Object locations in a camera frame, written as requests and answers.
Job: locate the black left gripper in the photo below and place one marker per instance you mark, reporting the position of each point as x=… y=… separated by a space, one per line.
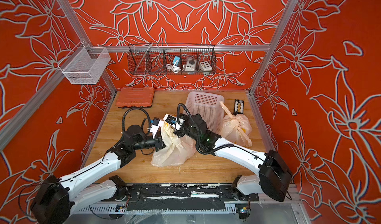
x=158 y=144

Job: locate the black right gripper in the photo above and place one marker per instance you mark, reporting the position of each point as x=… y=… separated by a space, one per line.
x=187 y=118

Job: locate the plain translucent plastic bag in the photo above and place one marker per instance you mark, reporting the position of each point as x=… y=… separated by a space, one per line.
x=177 y=150

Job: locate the banana print plastic bag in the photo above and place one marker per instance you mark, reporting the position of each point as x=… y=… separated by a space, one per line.
x=236 y=128

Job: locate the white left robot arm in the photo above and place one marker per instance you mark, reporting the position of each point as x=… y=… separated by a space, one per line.
x=58 y=198

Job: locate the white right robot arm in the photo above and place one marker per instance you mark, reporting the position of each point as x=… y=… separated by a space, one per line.
x=272 y=175

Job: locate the pink perforated plastic basket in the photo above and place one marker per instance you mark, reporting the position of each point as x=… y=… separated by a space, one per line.
x=208 y=106

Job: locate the black remote with buttons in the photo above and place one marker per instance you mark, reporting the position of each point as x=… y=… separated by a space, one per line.
x=238 y=107

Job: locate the white button box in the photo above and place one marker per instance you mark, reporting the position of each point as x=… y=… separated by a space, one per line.
x=204 y=66

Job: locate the white round-dial device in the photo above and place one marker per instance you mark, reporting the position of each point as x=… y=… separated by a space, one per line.
x=190 y=65

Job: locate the blue white small box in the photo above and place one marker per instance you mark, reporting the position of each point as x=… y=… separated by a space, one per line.
x=176 y=61

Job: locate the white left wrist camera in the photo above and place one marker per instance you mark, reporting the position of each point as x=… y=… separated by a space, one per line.
x=156 y=123

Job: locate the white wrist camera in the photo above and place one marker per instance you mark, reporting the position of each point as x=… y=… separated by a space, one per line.
x=173 y=121
x=156 y=123

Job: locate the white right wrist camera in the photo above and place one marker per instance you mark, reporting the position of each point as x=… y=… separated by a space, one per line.
x=173 y=121

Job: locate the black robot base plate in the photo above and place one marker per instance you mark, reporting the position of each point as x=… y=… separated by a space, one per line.
x=183 y=197

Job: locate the black wire wall basket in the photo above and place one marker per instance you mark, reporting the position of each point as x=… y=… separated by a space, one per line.
x=156 y=58

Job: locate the white mesh wall basket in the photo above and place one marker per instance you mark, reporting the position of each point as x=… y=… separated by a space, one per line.
x=84 y=65

